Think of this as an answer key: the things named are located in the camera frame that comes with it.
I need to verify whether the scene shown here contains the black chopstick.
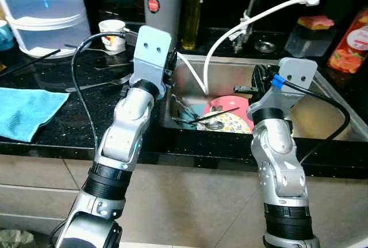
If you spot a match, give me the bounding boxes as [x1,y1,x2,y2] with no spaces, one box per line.
[189,107,239,125]

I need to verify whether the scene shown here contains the pink plate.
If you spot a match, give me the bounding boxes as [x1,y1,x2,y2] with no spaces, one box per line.
[202,94,254,123]

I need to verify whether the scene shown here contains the steel tongs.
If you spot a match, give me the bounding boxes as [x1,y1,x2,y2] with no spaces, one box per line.
[170,93,199,119]

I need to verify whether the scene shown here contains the chrome faucet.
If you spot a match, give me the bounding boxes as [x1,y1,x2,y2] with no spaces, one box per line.
[230,0,271,53]

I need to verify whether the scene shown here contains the olive oil bottle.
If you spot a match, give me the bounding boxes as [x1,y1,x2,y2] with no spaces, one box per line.
[181,0,203,51]

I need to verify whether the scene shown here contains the blue plate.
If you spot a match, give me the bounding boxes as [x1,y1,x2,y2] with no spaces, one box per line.
[178,101,208,125]

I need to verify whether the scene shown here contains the floral print plate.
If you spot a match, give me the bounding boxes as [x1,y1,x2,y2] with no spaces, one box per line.
[195,110,254,135]

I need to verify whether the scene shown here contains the clear sponge holder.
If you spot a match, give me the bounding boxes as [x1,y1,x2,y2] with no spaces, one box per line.
[285,24,334,59]

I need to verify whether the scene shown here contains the grey thermos flask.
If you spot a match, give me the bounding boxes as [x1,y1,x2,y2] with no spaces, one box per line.
[142,0,203,53]

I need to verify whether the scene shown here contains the stainless steel sink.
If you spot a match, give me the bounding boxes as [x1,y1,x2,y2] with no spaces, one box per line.
[160,54,368,142]

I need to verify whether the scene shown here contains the white printed mug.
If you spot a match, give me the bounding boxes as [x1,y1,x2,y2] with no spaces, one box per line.
[99,20,127,55]

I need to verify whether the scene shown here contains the pink yellow sponge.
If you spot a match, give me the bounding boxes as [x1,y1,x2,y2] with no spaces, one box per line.
[296,15,335,30]

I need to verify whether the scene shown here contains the clear plastic container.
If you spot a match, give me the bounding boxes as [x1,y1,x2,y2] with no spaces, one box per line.
[0,0,93,59]

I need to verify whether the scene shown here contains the blue cloth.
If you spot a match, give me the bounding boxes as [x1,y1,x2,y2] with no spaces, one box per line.
[0,87,71,143]

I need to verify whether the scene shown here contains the blue cup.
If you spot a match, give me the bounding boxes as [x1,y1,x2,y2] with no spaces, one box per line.
[0,21,15,52]

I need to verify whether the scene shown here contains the crumpled plastic bag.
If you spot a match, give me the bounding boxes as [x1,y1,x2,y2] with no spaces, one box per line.
[0,230,35,248]

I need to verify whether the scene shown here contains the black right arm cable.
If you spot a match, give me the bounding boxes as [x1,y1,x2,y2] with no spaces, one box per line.
[270,74,351,165]

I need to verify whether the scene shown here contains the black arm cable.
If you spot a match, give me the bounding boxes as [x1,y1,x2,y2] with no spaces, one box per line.
[70,29,144,157]
[270,74,351,165]

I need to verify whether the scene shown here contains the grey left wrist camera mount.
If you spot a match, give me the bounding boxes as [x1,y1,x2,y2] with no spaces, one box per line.
[128,25,173,96]

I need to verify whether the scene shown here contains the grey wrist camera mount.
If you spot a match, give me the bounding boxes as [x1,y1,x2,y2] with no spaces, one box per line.
[128,25,173,96]
[253,57,318,119]

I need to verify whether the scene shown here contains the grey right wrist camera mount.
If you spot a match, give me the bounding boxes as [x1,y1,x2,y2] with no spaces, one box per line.
[253,57,318,119]

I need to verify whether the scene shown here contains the white flexible hose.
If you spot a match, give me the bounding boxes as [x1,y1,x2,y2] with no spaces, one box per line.
[175,0,323,95]

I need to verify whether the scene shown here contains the long-handled steel spoon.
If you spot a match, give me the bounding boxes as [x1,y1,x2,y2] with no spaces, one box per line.
[63,44,124,51]

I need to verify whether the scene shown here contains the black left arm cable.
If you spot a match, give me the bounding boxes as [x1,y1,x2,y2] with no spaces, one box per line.
[70,29,144,157]

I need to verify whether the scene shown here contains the thin black cord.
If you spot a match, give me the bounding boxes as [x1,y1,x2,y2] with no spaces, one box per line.
[0,47,61,76]

